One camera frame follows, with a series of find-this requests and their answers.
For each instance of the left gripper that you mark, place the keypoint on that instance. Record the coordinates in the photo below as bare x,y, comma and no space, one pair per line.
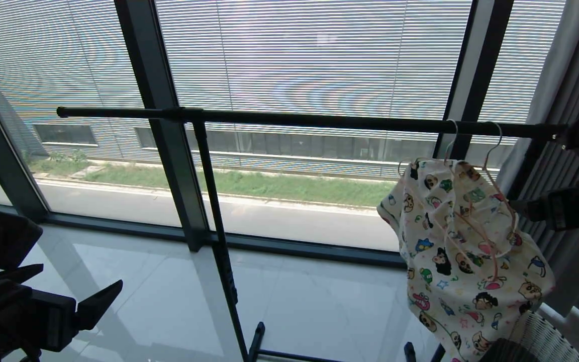
53,322

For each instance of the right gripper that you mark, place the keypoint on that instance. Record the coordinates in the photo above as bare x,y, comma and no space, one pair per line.
561,211

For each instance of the pink clothes hanger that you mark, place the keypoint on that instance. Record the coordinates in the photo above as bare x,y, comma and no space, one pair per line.
454,131
499,134

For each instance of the cream printed shorts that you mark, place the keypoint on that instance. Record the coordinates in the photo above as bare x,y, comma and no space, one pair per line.
460,301

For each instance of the white laundry basket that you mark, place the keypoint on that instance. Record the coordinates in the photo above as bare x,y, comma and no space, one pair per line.
546,342

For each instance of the black clothes rack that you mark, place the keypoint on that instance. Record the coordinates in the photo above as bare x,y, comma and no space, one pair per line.
319,120

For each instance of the window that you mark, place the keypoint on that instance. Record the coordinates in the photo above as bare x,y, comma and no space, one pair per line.
159,75

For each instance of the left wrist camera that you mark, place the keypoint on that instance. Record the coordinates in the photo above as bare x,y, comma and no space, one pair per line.
8,241

